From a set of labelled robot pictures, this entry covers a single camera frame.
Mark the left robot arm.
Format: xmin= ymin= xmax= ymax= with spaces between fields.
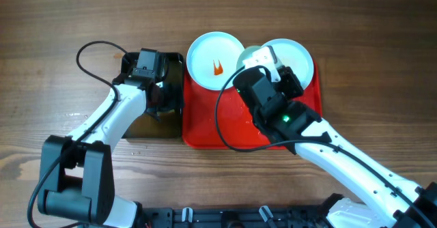
xmin=27 ymin=48 xmax=184 ymax=227

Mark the red plastic tray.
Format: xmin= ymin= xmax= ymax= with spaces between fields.
xmin=182 ymin=63 xmax=322 ymax=149

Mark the black water tray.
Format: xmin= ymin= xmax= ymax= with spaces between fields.
xmin=121 ymin=48 xmax=185 ymax=139

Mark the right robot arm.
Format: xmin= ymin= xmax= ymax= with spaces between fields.
xmin=233 ymin=66 xmax=436 ymax=227

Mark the right black cable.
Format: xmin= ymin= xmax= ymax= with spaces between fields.
xmin=214 ymin=65 xmax=437 ymax=228

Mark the white plate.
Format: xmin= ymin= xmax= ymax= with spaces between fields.
xmin=186 ymin=31 xmax=244 ymax=91
xmin=236 ymin=46 xmax=261 ymax=70
xmin=262 ymin=38 xmax=314 ymax=89

